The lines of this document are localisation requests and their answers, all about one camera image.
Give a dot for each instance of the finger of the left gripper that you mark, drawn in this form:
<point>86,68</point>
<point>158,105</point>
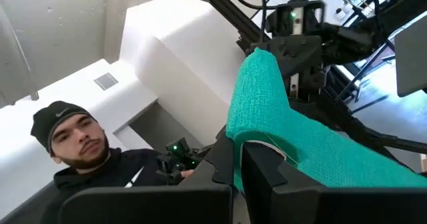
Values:
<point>297,55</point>

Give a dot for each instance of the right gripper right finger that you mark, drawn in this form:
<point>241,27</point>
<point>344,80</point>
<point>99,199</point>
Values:
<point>333,207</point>

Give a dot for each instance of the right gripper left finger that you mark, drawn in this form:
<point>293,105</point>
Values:
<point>150,207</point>

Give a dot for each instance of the green elastic bandage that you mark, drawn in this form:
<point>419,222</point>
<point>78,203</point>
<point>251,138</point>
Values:
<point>267,110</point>

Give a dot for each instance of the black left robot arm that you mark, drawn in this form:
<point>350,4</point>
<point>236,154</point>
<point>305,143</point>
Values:
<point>353,40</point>

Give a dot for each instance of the person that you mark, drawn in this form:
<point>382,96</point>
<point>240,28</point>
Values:
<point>80,140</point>

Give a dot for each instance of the square ceiling vent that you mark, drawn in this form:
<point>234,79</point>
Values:
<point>106,81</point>

